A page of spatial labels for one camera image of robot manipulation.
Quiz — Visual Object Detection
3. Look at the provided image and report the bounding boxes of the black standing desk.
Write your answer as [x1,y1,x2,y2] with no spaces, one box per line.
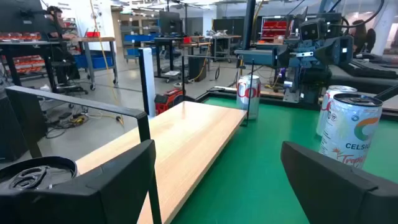
[153,36,213,81]

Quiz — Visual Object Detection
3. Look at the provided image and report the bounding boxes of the white building column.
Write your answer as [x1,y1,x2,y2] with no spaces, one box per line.
[63,0,116,40]

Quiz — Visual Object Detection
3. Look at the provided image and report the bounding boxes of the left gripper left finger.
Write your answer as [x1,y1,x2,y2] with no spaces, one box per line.
[0,139,157,224]

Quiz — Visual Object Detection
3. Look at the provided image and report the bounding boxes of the person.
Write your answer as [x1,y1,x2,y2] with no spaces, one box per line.
[350,19,377,57]
[45,5,81,85]

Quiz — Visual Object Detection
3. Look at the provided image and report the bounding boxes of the wooden workbench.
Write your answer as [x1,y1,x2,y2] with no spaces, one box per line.
[76,36,119,91]

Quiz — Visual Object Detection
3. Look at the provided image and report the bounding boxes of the yellow hanging cable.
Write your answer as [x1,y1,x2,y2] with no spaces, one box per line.
[89,0,125,125]

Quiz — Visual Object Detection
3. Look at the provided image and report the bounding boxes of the black vertical frame post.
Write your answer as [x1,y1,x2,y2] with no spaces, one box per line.
[241,0,257,51]

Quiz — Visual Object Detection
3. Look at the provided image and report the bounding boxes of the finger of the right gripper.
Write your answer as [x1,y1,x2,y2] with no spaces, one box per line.
[313,35,355,67]
[234,45,289,68]

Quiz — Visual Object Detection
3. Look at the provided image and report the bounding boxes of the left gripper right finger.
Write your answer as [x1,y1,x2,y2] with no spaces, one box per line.
[280,141,398,224]

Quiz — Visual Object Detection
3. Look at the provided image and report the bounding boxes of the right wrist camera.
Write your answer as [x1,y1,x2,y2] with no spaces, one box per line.
[299,17,328,42]

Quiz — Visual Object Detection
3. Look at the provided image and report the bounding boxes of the black monitor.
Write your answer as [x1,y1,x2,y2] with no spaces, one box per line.
[159,10,184,36]
[0,0,45,34]

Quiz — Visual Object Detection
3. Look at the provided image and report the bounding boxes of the wooden shelf black metal frame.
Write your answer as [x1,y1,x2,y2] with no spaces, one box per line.
[5,55,255,224]

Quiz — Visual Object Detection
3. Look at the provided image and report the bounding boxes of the red black toolbox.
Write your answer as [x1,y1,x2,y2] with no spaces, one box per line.
[154,87,185,116]

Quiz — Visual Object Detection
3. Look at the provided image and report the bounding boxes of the white Celsius can black lid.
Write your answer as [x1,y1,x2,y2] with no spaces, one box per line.
[318,93,384,170]
[0,156,78,191]

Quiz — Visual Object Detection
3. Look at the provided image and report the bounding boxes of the silver Diet Coke can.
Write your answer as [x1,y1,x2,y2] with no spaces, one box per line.
[315,85,358,138]
[236,74,262,121]

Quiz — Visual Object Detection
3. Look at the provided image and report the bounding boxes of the red parts bin shelf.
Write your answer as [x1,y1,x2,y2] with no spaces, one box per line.
[259,16,290,41]

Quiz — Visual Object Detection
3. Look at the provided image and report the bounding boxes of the floor cable tangle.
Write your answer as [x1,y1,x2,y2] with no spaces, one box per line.
[45,110,126,139]

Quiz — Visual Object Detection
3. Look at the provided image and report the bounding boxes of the blue storage bins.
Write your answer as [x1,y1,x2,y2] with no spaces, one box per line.
[73,54,114,70]

